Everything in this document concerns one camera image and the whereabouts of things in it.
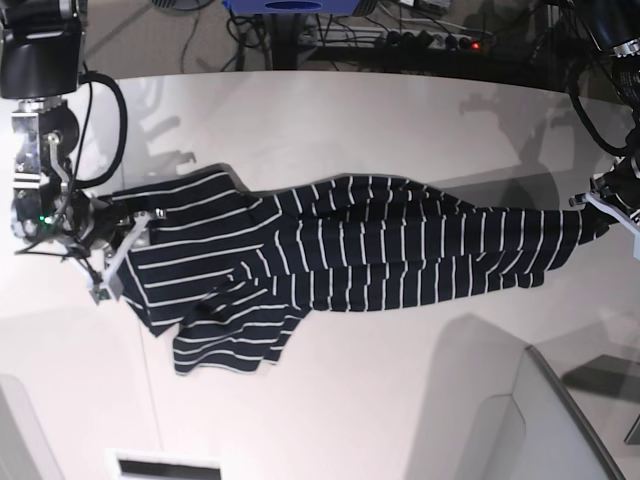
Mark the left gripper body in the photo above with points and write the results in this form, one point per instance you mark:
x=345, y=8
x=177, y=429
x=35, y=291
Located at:
x=621, y=183

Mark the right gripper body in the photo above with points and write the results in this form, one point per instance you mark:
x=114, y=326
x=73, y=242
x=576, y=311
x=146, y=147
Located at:
x=70, y=225

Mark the navy white striped t-shirt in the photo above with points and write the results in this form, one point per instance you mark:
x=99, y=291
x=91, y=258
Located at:
x=235, y=272

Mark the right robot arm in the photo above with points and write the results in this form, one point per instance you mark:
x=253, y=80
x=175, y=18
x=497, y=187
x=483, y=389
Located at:
x=42, y=61

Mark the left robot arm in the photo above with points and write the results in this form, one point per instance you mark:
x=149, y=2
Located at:
x=613, y=27

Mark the grey monitor edge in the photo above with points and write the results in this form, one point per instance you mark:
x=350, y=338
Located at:
x=578, y=418

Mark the blue box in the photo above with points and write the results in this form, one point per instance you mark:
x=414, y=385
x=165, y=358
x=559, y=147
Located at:
x=250, y=7

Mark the power strip with red light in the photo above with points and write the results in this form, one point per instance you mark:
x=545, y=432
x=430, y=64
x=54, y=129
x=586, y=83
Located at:
x=419, y=40

